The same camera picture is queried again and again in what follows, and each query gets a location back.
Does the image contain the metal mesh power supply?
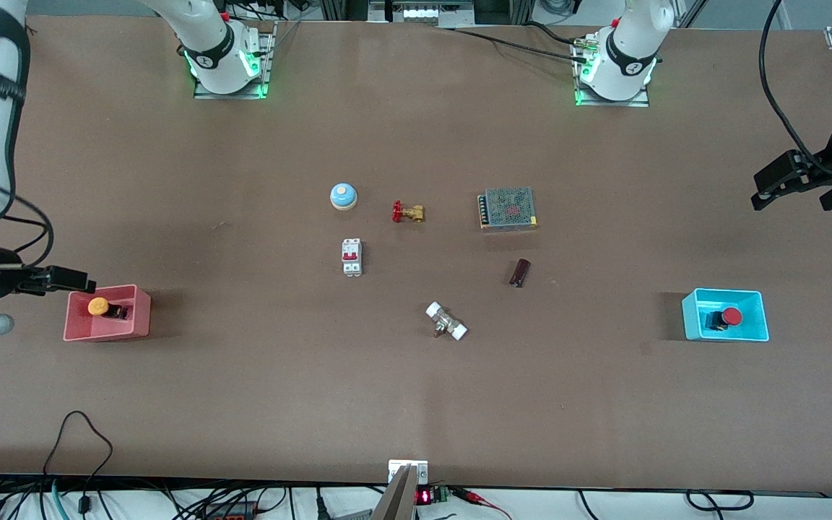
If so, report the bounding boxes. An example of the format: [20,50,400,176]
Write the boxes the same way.
[478,187,538,232]

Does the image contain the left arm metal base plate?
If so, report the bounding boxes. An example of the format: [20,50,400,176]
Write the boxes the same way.
[573,35,650,108]

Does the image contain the red wire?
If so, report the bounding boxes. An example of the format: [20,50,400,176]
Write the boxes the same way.
[458,489,512,520]

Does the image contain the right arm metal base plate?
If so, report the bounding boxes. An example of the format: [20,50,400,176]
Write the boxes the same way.
[194,20,277,100]

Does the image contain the grey metal pole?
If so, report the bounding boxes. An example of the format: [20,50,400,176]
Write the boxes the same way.
[370,466,417,520]

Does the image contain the brass fitting with white ends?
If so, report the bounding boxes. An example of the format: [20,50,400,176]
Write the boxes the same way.
[425,302,469,342]

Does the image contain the thick black hanging cable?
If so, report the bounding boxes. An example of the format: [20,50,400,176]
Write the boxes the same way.
[759,0,825,165]

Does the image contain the white metal mounting bracket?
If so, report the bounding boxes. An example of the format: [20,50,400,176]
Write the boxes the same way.
[388,459,430,486]

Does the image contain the pink plastic box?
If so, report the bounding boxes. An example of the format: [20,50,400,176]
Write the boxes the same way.
[63,285,152,342]

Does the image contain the black coiled cable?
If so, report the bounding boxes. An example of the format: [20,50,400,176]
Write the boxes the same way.
[686,490,755,512]

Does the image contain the light blue plastic box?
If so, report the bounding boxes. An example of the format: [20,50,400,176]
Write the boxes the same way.
[681,288,770,342]

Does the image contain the red mushroom push button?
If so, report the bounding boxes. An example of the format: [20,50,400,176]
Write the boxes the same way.
[705,307,744,333]

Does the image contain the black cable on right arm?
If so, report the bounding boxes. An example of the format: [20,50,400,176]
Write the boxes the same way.
[0,194,56,269]

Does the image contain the black cable to arm base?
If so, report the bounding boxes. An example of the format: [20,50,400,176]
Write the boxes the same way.
[451,22,584,60]

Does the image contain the yellow mushroom push button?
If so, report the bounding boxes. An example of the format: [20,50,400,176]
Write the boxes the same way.
[88,297,132,321]

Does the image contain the silver equipment rack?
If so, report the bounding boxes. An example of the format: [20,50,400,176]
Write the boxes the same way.
[368,0,476,27]

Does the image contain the thin black looped cable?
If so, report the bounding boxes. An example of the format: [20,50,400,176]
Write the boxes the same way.
[43,411,114,514]

